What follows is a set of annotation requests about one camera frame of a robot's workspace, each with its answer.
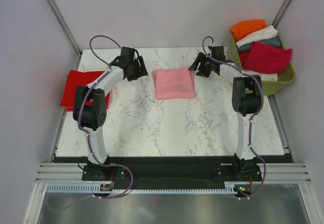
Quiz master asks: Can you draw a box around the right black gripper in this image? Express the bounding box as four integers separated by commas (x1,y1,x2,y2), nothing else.
188,52,215,78

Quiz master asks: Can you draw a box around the pink t-shirt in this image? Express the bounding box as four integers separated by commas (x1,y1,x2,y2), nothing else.
152,66,196,99

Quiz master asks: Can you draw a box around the red t-shirt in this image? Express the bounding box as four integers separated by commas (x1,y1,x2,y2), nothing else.
239,51,250,66
60,70,104,112

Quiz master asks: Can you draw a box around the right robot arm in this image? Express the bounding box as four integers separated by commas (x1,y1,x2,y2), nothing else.
188,47,264,161

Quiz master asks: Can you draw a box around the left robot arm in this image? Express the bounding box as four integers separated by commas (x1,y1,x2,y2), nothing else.
73,47,148,180

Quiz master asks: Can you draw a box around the red t-shirt in basket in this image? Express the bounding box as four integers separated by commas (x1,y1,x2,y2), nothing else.
239,51,250,66

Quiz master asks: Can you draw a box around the orange t-shirt in basket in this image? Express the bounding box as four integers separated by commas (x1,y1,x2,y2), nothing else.
229,19,267,42

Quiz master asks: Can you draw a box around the crimson t-shirt in basket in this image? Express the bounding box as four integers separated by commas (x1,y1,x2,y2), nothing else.
242,42,293,74

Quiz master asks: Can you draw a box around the white cloth basket bottom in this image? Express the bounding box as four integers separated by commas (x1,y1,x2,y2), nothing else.
244,70,277,82

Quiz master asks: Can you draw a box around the teal t-shirt in basket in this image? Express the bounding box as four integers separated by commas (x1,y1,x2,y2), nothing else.
237,36,281,54

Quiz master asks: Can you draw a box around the white t-shirt in basket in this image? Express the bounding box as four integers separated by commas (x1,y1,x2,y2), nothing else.
236,25,278,48

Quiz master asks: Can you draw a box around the olive green plastic basket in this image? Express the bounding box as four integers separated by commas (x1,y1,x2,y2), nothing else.
226,35,296,96

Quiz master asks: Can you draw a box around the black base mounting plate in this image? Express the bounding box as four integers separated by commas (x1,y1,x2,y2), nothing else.
54,154,293,189

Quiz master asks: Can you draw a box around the left aluminium frame post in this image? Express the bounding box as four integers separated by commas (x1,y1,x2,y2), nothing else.
45,0,82,58

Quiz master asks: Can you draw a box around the aluminium frame post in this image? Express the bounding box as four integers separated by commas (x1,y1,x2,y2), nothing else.
272,0,293,28
45,0,82,58

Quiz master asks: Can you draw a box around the white slotted cable duct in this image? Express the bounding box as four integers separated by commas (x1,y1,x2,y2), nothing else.
46,182,252,195

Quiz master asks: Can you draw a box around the right aluminium frame post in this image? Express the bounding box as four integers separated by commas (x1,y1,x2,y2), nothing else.
272,0,293,28

